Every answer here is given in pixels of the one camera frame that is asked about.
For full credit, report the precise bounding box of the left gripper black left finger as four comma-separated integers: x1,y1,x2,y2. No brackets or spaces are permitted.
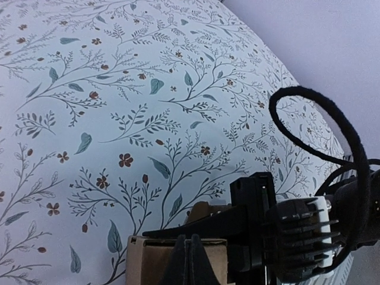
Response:
162,235,186,285

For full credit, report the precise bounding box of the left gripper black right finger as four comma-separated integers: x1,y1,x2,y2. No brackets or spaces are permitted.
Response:
189,235,227,284

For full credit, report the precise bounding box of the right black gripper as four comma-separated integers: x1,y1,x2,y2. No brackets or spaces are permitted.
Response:
142,172,339,284

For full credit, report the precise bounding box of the brown cardboard paper box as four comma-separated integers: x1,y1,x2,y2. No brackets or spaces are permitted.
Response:
124,201,231,285

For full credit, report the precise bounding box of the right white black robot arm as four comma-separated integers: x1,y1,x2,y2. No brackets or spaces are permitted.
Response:
144,172,379,284

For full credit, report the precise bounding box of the floral patterned table mat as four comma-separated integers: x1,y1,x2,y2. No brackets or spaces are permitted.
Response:
1,1,337,284

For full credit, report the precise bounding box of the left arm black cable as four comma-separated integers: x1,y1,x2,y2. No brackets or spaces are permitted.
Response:
268,86,380,247

